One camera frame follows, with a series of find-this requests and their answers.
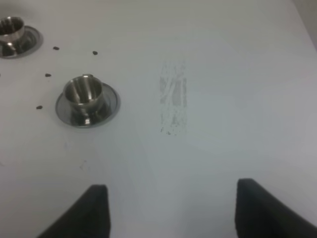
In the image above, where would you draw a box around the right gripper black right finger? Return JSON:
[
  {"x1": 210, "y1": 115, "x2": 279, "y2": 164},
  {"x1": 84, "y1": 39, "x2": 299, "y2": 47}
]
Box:
[{"x1": 235, "y1": 178, "x2": 317, "y2": 238}]

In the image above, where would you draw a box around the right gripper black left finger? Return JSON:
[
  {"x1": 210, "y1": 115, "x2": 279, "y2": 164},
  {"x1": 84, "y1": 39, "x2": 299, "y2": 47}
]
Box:
[{"x1": 39, "y1": 185, "x2": 111, "y2": 238}]

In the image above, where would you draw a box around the near stainless steel teacup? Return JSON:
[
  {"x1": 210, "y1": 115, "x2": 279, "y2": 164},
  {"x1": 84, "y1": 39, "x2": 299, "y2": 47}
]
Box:
[{"x1": 63, "y1": 74, "x2": 107, "y2": 126}]

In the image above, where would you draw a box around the stainless steel teacup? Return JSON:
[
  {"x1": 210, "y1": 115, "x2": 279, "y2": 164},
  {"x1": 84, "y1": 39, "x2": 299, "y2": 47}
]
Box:
[
  {"x1": 63, "y1": 74, "x2": 107, "y2": 126},
  {"x1": 0, "y1": 16, "x2": 25, "y2": 44}
]

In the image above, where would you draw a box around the far stainless steel teacup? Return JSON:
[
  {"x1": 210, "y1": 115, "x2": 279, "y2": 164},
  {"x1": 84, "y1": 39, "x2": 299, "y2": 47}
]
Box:
[{"x1": 0, "y1": 16, "x2": 25, "y2": 44}]

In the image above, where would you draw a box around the near steel saucer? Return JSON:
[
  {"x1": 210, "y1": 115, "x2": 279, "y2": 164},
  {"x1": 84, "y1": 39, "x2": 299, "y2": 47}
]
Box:
[{"x1": 55, "y1": 83, "x2": 121, "y2": 128}]

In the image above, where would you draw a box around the steel saucer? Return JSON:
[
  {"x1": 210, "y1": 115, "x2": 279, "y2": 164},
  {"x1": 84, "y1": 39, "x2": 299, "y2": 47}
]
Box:
[
  {"x1": 0, "y1": 26, "x2": 43, "y2": 59},
  {"x1": 55, "y1": 83, "x2": 121, "y2": 128}
]

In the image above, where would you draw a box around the far steel saucer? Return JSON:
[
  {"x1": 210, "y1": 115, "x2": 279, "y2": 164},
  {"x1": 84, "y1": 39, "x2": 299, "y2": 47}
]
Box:
[{"x1": 0, "y1": 26, "x2": 43, "y2": 59}]

